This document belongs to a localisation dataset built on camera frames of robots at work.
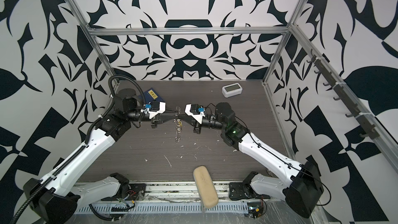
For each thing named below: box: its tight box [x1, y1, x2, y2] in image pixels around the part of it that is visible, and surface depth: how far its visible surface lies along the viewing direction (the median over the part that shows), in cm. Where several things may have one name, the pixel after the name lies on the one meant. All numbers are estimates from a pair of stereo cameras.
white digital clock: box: [221, 82, 244, 98], surface depth 113 cm
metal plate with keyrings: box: [173, 105, 183, 143], surface depth 63 cm
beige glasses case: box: [192, 165, 219, 209], surface depth 75 cm
